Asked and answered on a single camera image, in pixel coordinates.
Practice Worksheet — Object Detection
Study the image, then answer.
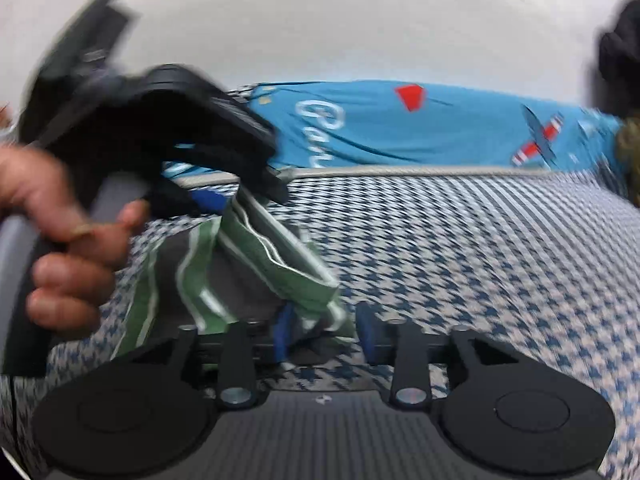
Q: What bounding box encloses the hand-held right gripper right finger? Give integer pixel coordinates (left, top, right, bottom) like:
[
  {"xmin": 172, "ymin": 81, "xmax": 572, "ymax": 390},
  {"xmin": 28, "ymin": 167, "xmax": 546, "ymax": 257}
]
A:
[{"xmin": 355, "ymin": 302, "xmax": 521, "ymax": 409}]

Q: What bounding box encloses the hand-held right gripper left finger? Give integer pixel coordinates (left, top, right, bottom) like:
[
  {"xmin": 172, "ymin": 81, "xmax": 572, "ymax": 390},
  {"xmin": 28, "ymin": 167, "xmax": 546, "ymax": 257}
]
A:
[{"xmin": 117, "ymin": 304, "xmax": 298, "ymax": 409}]

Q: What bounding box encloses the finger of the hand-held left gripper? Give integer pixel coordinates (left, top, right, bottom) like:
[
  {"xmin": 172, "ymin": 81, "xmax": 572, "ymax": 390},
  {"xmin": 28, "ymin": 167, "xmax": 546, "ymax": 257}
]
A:
[
  {"xmin": 149, "ymin": 179, "xmax": 237, "ymax": 219},
  {"xmin": 239, "ymin": 156, "xmax": 292, "ymax": 207}
]

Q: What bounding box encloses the green grey striped shirt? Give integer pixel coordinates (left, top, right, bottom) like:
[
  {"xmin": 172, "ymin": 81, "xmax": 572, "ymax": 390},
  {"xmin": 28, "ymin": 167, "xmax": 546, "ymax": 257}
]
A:
[{"xmin": 112, "ymin": 187, "xmax": 356, "ymax": 366}]

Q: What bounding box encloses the person's left hand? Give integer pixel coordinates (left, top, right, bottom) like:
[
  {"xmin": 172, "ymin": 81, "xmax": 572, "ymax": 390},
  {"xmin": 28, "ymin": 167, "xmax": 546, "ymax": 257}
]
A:
[{"xmin": 0, "ymin": 146, "xmax": 152, "ymax": 333}]

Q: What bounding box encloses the blue printed quilt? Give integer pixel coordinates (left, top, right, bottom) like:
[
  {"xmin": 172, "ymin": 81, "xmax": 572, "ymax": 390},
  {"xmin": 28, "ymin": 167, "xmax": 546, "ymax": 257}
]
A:
[{"xmin": 160, "ymin": 80, "xmax": 626, "ymax": 183}]

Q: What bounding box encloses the houndstooth bed mat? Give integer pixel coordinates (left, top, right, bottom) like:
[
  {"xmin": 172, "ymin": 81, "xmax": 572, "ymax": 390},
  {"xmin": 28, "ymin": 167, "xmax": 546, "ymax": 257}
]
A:
[{"xmin": 0, "ymin": 85, "xmax": 640, "ymax": 480}]

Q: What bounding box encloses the olive brown cloth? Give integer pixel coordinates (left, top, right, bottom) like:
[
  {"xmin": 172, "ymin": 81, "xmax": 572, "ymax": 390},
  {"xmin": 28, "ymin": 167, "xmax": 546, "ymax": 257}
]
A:
[{"xmin": 615, "ymin": 115, "xmax": 640, "ymax": 191}]

